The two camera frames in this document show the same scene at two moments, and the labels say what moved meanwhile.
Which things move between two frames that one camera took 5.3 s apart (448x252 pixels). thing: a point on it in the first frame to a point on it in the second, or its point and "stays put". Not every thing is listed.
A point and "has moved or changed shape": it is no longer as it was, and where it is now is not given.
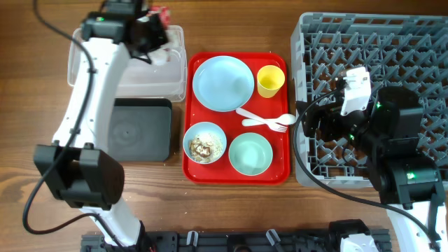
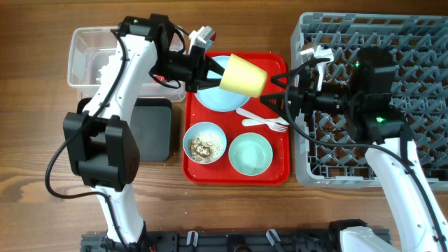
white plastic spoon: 284,119 stays put
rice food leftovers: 206,148 stays put
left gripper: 162,34 to 206,63
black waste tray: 139,129 stays put
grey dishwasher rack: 397,51 stays put
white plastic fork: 276,127 stays put
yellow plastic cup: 270,78 has moved or changed shape
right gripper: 330,115 to 303,99
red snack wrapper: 164,12 to 159,78
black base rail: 229,241 stays put
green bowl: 250,154 stays put
